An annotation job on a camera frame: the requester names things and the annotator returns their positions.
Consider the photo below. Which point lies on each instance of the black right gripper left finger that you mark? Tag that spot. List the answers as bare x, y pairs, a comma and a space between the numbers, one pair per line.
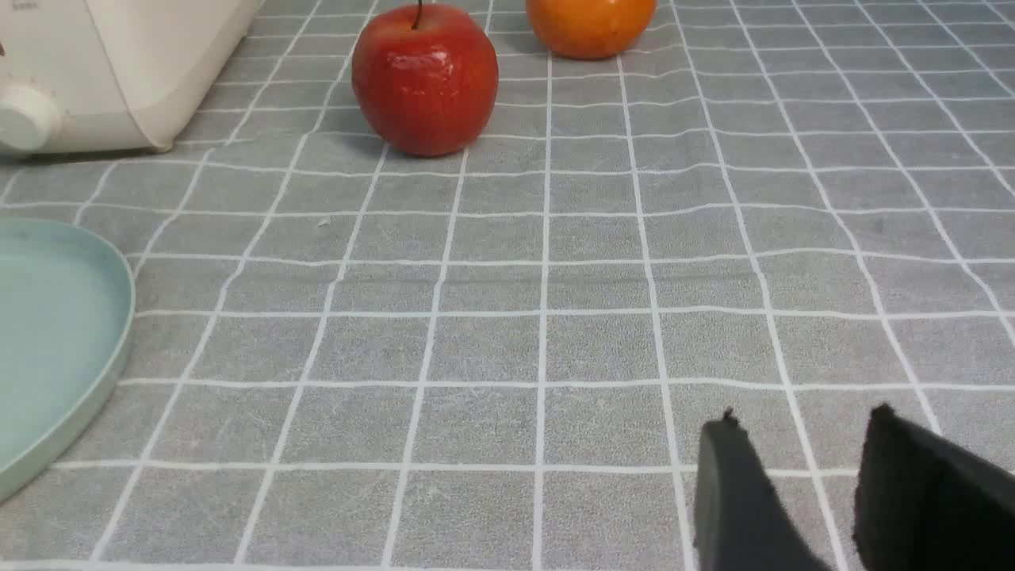
740, 522

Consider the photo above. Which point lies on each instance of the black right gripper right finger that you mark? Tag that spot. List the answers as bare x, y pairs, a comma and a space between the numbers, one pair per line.
923, 502

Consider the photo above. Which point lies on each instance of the grey checked tablecloth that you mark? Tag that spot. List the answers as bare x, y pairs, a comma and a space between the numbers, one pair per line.
345, 358

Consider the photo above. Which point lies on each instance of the orange persimmon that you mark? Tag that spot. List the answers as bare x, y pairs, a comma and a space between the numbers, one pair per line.
589, 30

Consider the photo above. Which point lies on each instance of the red apple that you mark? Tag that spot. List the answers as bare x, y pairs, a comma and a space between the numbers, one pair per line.
425, 77

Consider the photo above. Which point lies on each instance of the light green round plate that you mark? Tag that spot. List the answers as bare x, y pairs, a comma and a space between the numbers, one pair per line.
68, 300

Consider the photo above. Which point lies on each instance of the white two-slot toaster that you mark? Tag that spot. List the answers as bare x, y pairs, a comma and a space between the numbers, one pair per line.
98, 76

